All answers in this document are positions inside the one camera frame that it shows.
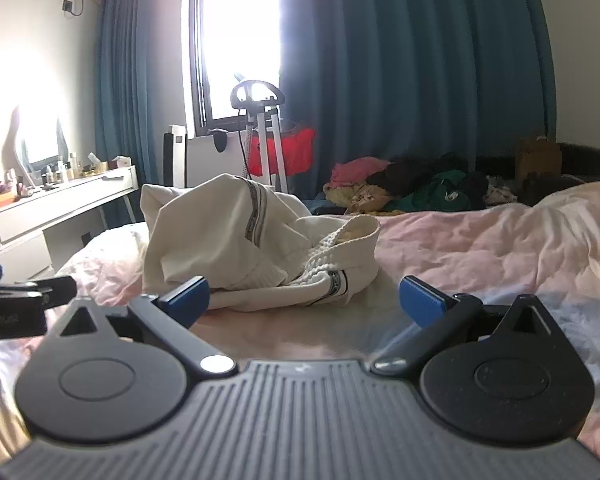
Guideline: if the dark framed window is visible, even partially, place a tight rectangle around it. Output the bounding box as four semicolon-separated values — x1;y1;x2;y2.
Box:
189;0;286;136

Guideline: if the pink white duvet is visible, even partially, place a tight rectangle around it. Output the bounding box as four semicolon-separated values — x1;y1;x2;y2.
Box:
0;180;600;461

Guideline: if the brown cardboard box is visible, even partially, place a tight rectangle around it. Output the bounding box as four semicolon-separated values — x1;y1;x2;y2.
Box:
516;136;563;181

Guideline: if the green garment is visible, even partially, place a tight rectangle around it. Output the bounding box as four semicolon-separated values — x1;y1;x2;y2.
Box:
385;170;468;213

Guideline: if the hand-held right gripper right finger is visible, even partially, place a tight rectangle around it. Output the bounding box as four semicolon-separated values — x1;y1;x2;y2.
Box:
370;275;568;377

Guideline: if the wide blue curtain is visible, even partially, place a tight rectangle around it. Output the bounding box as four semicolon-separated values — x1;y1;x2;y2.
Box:
275;0;561;196

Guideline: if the white vanity desk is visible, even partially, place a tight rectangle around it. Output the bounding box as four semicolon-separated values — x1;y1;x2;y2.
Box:
0;165;140;283

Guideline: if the pink cloth bundle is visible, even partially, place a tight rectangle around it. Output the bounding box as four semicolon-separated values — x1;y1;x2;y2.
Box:
330;156;391;191

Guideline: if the row of cosmetic bottles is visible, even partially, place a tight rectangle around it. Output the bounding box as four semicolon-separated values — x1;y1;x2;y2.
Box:
2;152;112;196

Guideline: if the tall white black panel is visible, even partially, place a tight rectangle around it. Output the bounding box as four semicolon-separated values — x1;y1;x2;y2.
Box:
162;124;188;188

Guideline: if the red cloth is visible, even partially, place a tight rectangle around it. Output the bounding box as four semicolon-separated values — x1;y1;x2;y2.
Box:
247;122;316;177

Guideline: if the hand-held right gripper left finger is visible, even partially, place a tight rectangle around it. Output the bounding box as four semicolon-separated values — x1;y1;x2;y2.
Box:
55;276;238;381

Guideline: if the beige yellow cloth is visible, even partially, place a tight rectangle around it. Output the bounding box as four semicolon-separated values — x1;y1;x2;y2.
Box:
322;182;396;216

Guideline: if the cream white knit garment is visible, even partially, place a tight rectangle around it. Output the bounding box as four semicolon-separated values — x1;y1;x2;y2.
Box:
140;173;381;313

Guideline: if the white framed mirror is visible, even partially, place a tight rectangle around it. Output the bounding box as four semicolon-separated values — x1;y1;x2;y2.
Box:
1;105;71;188

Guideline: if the black clothing pile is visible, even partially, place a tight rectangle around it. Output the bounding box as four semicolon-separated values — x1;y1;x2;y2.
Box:
367;152;488;206

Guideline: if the white patterned cloth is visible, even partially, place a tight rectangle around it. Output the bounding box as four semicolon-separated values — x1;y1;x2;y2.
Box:
485;182;518;206

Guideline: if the garment steamer stand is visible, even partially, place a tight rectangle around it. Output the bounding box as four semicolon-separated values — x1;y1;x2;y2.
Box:
230;80;288;193

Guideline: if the narrow blue curtain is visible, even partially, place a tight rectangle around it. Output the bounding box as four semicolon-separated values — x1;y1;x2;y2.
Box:
94;0;196;233

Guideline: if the blue cloth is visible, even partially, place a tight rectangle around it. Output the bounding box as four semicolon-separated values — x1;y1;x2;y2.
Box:
302;199;351;217

